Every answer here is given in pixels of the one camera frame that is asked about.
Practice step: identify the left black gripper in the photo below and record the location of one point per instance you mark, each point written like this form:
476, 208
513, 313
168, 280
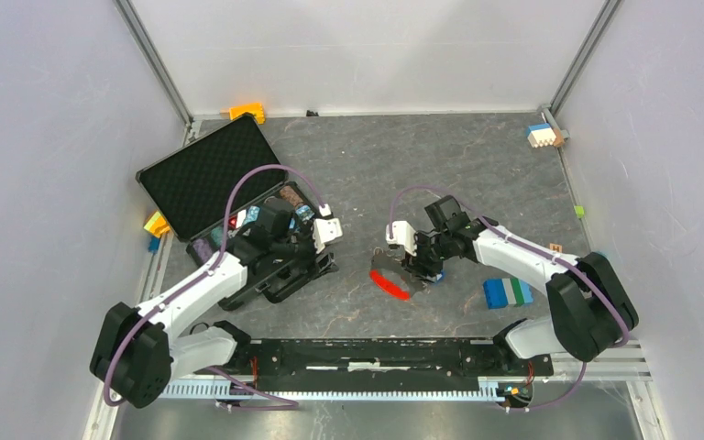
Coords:
311, 269

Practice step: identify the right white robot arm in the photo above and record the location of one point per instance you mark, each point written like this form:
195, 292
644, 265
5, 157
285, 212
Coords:
589, 309

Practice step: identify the blue green white brick stack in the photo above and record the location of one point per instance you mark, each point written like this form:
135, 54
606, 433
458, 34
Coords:
508, 292

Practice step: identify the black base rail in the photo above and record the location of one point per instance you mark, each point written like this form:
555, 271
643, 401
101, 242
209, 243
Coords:
375, 364

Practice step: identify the keyring with blue red tags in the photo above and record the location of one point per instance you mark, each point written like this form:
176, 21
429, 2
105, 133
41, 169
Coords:
387, 273

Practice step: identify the small green block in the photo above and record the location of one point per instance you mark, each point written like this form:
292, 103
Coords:
579, 211

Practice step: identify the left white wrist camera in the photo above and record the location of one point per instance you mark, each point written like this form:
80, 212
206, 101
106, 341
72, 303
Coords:
326, 228

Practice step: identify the blue white brown brick stack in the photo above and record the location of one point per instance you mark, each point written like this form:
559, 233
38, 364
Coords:
543, 135

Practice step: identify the black poker chip case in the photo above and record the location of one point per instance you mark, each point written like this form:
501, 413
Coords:
226, 189

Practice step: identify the yellow orange brick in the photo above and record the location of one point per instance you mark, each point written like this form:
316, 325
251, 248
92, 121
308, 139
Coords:
157, 225

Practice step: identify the small blue block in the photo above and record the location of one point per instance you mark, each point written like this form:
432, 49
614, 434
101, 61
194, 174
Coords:
154, 244

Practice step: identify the white slotted cable duct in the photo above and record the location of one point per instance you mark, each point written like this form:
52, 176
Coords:
217, 388

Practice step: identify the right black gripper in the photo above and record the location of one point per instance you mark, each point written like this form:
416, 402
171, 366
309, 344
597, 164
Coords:
417, 263

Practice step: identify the orange toy brick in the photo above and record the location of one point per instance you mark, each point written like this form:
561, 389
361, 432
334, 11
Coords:
256, 110

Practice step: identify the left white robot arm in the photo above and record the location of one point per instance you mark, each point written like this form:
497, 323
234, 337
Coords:
141, 349

